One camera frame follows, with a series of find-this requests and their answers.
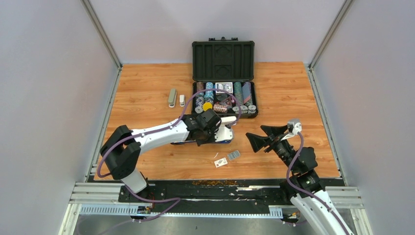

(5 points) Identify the grey-green stapler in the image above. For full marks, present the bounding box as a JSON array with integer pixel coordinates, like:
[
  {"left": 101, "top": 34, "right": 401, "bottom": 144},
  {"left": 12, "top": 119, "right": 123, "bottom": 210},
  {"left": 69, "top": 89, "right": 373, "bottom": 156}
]
[{"left": 168, "top": 88, "right": 177, "bottom": 108}]

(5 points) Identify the blue playing card deck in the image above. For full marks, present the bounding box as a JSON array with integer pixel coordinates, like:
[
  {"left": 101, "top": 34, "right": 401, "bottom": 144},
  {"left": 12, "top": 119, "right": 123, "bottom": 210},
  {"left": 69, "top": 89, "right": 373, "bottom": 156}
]
[{"left": 215, "top": 82, "right": 233, "bottom": 94}]

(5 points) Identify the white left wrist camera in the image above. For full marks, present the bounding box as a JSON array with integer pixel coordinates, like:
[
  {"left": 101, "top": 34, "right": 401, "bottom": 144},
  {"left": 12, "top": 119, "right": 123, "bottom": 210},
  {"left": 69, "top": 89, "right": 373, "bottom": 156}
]
[{"left": 215, "top": 125, "right": 234, "bottom": 141}]

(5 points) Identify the yellow poker chip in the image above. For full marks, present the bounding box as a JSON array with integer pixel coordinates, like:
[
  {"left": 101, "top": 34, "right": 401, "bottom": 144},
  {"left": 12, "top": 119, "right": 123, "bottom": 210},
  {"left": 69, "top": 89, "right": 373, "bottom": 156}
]
[{"left": 203, "top": 102, "right": 213, "bottom": 111}]

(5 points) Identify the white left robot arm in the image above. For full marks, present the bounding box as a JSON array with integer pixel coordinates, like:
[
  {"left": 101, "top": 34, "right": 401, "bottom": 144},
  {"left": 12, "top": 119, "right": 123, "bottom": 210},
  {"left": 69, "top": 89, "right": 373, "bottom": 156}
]
[{"left": 100, "top": 109, "right": 222, "bottom": 202}]

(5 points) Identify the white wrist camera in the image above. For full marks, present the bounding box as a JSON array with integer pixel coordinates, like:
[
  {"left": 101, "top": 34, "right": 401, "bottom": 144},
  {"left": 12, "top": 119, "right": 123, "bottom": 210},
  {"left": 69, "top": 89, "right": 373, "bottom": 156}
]
[
  {"left": 282, "top": 118, "right": 302, "bottom": 140},
  {"left": 215, "top": 125, "right": 234, "bottom": 141}
]

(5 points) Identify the black poker chip case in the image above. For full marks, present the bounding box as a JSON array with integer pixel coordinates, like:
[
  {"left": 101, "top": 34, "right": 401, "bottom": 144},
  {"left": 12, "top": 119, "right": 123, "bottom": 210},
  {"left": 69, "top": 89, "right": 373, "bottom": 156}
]
[{"left": 191, "top": 37, "right": 259, "bottom": 118}]

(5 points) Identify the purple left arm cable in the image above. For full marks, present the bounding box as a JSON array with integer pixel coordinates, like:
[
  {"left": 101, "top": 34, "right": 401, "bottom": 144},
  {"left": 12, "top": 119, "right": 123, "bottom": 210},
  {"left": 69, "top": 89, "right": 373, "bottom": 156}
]
[{"left": 96, "top": 89, "right": 242, "bottom": 178}]

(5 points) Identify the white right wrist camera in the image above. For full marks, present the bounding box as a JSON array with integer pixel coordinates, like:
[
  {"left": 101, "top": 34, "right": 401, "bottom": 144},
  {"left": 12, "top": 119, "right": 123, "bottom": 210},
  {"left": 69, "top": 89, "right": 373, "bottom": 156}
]
[{"left": 282, "top": 118, "right": 302, "bottom": 140}]

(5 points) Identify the small white stapler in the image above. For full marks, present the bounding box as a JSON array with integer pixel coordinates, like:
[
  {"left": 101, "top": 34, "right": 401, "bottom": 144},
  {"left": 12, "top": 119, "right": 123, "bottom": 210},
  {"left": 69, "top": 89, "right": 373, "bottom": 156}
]
[{"left": 179, "top": 94, "right": 185, "bottom": 107}]

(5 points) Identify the blue stapler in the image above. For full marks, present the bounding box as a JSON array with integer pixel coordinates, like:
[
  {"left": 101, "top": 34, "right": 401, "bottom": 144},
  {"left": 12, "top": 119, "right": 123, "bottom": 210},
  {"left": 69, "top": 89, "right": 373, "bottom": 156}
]
[{"left": 170, "top": 138, "right": 231, "bottom": 145}]

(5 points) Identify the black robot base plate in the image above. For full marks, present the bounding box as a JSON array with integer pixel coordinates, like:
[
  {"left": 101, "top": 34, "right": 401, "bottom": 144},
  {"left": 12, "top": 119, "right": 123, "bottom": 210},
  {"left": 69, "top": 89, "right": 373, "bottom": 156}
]
[{"left": 118, "top": 179, "right": 312, "bottom": 215}]

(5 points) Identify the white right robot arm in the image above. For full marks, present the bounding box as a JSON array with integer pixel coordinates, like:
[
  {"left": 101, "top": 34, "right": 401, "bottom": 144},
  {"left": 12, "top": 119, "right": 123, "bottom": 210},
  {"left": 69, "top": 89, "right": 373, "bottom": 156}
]
[{"left": 246, "top": 120, "right": 354, "bottom": 235}]

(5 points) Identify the aluminium slotted rail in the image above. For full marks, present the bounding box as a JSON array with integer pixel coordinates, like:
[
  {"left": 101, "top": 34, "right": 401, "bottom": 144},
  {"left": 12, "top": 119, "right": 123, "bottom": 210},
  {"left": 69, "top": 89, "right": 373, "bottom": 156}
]
[{"left": 79, "top": 203, "right": 283, "bottom": 218}]

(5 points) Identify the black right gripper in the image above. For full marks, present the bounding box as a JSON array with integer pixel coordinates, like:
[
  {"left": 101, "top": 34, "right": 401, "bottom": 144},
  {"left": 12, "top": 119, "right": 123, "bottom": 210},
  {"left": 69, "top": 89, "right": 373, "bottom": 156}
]
[{"left": 245, "top": 125, "right": 297, "bottom": 173}]

